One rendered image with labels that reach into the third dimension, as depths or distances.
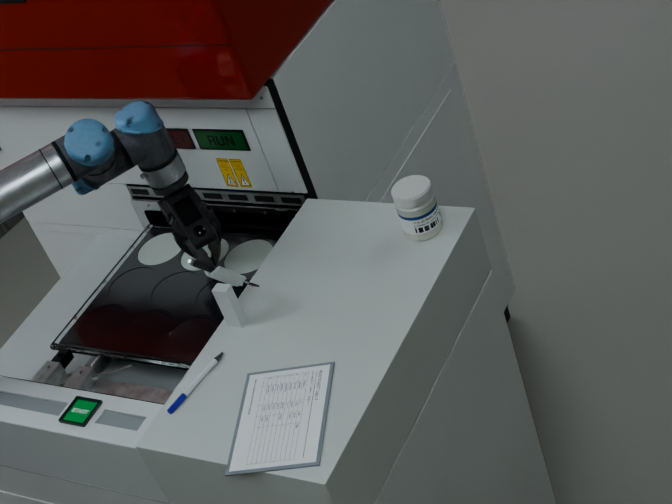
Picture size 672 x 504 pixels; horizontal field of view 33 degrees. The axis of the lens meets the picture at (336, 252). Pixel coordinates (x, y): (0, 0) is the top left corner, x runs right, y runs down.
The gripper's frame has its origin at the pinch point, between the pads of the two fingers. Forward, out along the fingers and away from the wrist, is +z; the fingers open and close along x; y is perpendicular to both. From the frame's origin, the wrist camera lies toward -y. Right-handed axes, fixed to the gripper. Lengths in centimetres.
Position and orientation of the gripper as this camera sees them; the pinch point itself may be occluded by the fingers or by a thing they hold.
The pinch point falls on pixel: (213, 262)
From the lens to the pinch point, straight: 222.5
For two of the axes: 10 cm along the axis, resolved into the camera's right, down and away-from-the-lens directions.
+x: -8.4, 5.2, -1.8
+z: 3.2, 7.3, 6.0
